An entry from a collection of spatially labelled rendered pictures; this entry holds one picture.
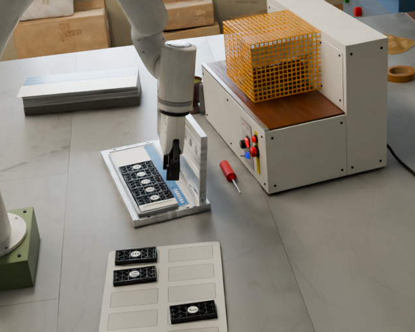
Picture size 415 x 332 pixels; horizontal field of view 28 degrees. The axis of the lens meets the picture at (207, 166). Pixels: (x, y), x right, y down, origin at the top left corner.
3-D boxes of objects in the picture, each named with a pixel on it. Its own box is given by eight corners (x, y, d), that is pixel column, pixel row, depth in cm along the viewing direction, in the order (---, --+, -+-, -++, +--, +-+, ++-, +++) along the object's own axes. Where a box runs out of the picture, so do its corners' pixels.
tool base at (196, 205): (101, 158, 250) (99, 147, 248) (166, 143, 254) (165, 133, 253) (134, 228, 212) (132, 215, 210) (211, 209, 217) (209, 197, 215)
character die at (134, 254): (116, 254, 200) (115, 249, 199) (156, 250, 200) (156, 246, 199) (114, 265, 195) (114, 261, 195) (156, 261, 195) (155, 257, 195)
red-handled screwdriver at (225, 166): (219, 169, 236) (219, 160, 235) (228, 167, 237) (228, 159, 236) (235, 198, 221) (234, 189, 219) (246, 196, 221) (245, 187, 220)
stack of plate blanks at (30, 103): (24, 115, 285) (20, 91, 281) (31, 101, 296) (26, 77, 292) (139, 105, 284) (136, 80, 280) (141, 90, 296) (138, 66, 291)
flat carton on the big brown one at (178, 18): (151, 16, 564) (149, -5, 557) (211, 8, 566) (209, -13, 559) (155, 32, 531) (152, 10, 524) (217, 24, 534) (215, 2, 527)
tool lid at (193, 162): (157, 80, 244) (163, 79, 245) (157, 138, 252) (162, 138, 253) (201, 136, 207) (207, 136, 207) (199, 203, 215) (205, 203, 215)
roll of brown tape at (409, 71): (406, 85, 279) (406, 78, 278) (379, 80, 285) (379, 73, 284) (420, 74, 286) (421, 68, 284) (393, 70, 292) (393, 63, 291)
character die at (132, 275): (113, 274, 192) (112, 270, 192) (155, 269, 193) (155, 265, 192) (113, 286, 188) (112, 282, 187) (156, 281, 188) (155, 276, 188)
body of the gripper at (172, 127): (157, 99, 202) (155, 141, 207) (162, 112, 193) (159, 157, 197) (187, 99, 204) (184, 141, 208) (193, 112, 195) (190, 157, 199)
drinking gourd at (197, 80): (191, 104, 280) (188, 73, 275) (211, 108, 276) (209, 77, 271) (176, 113, 274) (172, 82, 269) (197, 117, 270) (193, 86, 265)
